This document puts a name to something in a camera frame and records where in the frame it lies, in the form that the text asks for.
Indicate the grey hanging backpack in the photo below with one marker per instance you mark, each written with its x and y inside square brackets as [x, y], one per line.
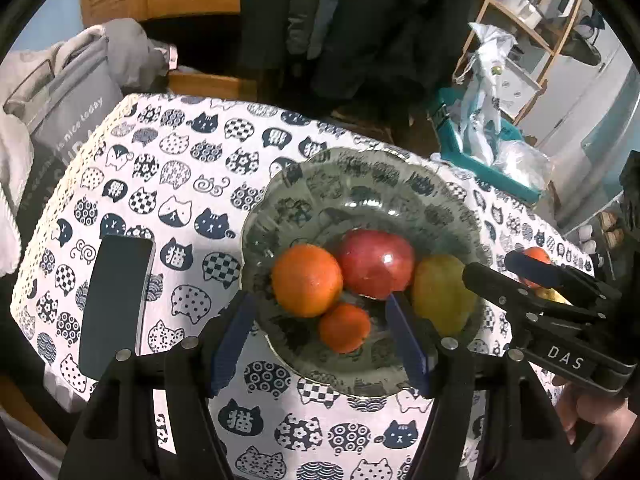
[587, 40]

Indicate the white cooking pot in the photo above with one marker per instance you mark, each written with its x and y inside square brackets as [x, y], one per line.
[520, 5]

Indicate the grey tote bag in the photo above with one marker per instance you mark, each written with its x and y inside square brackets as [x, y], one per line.
[65, 110]

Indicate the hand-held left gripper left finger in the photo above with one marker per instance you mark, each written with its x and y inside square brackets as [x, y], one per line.
[231, 345]

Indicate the cat print tablecloth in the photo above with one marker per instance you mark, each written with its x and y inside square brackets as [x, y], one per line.
[175, 160]

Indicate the teal cardboard box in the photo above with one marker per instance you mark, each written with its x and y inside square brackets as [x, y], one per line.
[455, 135]

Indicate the person's right hand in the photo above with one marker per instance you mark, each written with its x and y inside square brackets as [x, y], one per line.
[600, 412]

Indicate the yellow lemon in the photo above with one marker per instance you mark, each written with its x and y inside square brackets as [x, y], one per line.
[556, 296]

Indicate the group of shoes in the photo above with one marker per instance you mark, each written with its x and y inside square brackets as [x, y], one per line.
[607, 225]

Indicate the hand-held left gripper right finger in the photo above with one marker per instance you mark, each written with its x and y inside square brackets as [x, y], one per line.
[407, 345]

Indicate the red apple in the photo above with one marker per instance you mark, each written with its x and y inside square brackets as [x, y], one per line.
[377, 267]

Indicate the wooden drawer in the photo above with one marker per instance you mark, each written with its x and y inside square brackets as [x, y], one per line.
[215, 85]

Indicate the clear glass plate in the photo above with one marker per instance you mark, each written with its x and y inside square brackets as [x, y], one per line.
[350, 190]

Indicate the small orange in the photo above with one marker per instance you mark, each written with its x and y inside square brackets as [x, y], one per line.
[345, 327]
[539, 255]

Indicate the black smartphone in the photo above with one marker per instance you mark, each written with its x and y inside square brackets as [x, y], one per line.
[117, 305]

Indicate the black hooded coat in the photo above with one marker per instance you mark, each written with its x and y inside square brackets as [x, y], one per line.
[375, 25]

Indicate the grey crumpled clothing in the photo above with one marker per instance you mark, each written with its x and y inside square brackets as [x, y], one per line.
[130, 55]

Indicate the green pear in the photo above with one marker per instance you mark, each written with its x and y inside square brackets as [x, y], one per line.
[445, 292]

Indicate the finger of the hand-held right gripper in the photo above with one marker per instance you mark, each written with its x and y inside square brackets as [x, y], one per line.
[537, 270]
[495, 285]

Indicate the white cloth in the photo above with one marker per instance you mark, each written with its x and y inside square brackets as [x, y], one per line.
[12, 160]

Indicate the large orange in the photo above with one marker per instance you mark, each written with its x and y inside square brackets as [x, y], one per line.
[306, 280]

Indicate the clear plastic bag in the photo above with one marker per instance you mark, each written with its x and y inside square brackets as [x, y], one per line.
[525, 165]

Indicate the wooden shelf rack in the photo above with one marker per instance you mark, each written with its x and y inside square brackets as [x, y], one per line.
[525, 30]

